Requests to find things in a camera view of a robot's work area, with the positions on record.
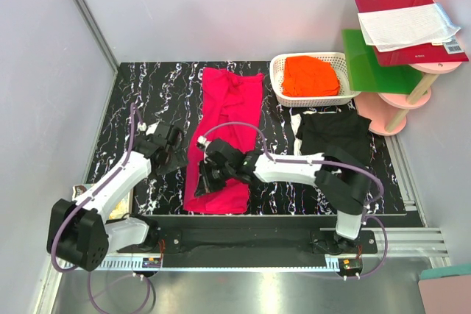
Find pink board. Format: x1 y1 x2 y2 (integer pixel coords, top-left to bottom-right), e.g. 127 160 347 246
419 275 471 314

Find white plastic basket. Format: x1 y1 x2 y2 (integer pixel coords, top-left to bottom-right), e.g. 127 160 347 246
269 52 360 107

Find folded black white t shirt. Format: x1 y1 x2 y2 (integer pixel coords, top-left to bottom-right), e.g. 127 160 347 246
291 110 371 165

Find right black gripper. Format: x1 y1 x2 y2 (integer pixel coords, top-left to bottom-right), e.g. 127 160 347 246
195 159 235 198

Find white slotted cable duct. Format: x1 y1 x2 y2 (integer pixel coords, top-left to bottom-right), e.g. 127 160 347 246
99 254 350 271

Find pink wooden shelf stand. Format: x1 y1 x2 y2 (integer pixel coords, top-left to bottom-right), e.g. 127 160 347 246
355 39 469 136

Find orange t shirt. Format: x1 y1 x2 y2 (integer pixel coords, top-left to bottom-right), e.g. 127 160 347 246
282 56 340 98

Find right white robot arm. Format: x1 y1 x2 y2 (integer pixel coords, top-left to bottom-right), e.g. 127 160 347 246
195 136 384 254

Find teal board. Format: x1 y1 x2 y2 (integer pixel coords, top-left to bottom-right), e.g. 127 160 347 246
419 264 471 280

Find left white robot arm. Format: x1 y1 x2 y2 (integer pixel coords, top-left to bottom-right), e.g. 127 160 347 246
46 122 187 273

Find dark red folder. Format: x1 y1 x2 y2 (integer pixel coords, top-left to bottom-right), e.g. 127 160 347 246
355 0 469 67

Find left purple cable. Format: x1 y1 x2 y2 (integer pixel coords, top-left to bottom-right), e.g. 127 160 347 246
50 102 155 313

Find green plastic sheet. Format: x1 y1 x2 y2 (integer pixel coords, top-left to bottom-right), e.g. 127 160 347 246
341 29 422 94

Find white mesh cloth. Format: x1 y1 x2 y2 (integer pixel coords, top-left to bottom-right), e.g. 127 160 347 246
358 3 461 52

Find magenta t shirt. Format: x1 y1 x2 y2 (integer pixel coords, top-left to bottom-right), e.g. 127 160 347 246
183 68 264 215

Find illustrated book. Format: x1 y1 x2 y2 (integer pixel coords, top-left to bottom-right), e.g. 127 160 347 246
72 184 133 220

